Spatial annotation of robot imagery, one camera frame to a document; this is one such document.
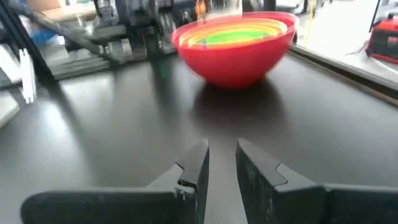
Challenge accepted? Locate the bright green plastic bowl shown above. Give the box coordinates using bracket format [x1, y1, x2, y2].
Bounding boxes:
[201, 30, 274, 46]

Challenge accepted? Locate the yellow pole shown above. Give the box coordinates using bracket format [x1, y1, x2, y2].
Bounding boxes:
[305, 0, 315, 47]

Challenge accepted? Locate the yellow plastic bowl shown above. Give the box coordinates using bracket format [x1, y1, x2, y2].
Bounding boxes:
[186, 22, 282, 47]

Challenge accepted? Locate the cardboard box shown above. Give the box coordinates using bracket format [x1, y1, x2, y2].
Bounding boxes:
[26, 0, 98, 23]

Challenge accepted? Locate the black frame post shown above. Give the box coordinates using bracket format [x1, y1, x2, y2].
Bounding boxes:
[0, 0, 55, 83]

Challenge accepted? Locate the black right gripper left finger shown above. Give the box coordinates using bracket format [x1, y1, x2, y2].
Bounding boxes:
[20, 138, 210, 224]

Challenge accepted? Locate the red black machine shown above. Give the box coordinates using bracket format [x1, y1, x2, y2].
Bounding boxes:
[364, 12, 398, 65]

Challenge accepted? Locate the orange plastic bowl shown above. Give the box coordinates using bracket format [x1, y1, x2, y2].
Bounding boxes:
[178, 17, 289, 49]

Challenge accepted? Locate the red plastic bowl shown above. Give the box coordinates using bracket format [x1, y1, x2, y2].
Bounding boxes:
[170, 11, 299, 90]

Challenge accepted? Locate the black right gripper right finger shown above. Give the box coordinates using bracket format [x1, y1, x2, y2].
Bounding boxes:
[235, 138, 398, 224]

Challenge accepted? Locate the black table edge rail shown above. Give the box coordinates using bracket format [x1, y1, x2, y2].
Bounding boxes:
[288, 44, 398, 107]

